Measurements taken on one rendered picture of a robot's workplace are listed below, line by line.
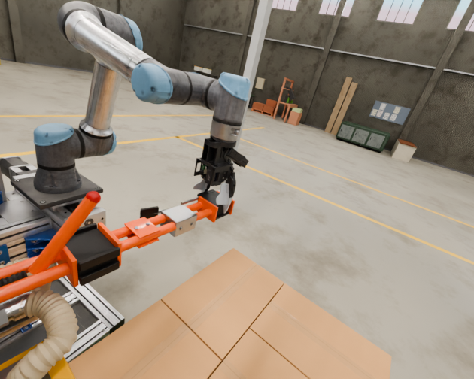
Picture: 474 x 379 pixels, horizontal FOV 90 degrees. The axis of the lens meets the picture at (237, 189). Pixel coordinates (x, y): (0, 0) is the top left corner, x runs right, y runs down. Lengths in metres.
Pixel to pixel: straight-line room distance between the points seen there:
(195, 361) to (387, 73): 14.20
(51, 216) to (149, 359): 0.66
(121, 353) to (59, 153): 0.78
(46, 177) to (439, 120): 14.43
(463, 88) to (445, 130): 1.78
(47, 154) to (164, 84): 0.62
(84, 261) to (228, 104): 0.42
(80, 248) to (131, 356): 0.72
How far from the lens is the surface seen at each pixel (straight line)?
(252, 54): 3.60
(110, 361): 1.18
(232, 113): 0.59
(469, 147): 14.92
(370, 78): 14.56
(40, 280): 0.50
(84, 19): 0.81
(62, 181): 1.09
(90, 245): 0.53
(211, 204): 0.67
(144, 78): 0.55
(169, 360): 1.17
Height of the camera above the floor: 1.57
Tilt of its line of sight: 25 degrees down
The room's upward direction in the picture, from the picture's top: 14 degrees clockwise
